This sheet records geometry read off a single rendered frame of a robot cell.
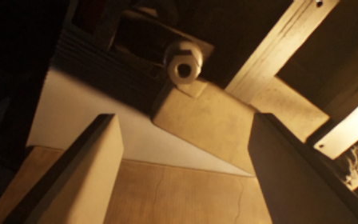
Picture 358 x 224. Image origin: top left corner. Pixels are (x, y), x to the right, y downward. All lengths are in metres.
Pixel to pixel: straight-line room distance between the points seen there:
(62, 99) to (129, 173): 0.26
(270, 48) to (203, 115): 0.14
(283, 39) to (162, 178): 0.48
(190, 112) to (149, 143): 0.31
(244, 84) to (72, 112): 0.46
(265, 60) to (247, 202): 0.48
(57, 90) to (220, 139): 0.41
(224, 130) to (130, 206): 0.33
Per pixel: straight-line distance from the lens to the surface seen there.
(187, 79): 0.17
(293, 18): 0.21
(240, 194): 0.64
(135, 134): 0.56
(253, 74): 0.21
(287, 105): 0.25
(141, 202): 0.56
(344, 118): 0.29
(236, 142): 0.33
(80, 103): 0.56
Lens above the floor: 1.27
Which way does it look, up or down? 60 degrees down
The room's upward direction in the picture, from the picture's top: 179 degrees counter-clockwise
